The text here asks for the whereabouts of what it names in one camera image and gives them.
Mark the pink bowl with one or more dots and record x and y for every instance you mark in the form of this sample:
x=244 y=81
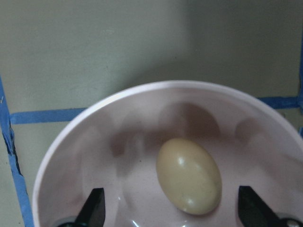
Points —
x=114 y=145

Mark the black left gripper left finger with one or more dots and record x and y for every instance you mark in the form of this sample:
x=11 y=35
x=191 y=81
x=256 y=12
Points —
x=93 y=212

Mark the brown egg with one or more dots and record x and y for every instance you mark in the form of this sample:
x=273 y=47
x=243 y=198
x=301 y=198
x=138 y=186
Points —
x=189 y=176

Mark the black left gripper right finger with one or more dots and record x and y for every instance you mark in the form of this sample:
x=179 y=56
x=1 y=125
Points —
x=254 y=212

